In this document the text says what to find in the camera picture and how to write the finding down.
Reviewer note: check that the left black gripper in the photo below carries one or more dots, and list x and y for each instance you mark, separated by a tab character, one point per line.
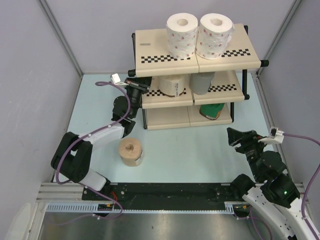
142	84

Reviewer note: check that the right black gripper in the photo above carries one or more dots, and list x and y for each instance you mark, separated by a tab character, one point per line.
235	136

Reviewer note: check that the cream paper roll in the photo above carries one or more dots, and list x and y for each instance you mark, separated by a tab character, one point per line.
172	85

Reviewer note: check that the green paper towel roll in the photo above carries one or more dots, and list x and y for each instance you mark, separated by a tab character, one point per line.
211	111

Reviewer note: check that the grey paper towel roll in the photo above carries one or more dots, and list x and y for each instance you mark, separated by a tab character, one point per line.
200	82

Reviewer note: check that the brown paper roll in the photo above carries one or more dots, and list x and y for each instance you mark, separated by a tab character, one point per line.
131	152

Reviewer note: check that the white dotted paper roll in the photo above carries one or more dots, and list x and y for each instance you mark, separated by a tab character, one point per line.
182	31

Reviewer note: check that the white pinkish paper roll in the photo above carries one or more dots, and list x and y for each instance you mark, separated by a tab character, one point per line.
214	33

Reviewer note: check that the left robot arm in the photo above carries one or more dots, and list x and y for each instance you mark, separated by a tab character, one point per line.
72	158

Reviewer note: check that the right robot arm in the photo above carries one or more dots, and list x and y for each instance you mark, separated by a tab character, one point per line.
271	192

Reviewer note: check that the beige three-tier shelf rack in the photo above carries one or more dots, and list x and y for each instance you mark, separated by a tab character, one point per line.
229	84

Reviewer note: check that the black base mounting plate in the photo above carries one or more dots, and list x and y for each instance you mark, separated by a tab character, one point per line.
217	192

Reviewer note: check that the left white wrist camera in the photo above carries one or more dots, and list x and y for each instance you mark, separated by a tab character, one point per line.
115	79

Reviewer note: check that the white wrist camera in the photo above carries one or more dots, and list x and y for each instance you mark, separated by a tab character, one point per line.
115	79
275	137

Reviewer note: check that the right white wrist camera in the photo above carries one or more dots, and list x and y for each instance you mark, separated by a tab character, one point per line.
275	137

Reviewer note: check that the slotted cable duct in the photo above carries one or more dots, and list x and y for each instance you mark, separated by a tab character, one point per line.
59	207

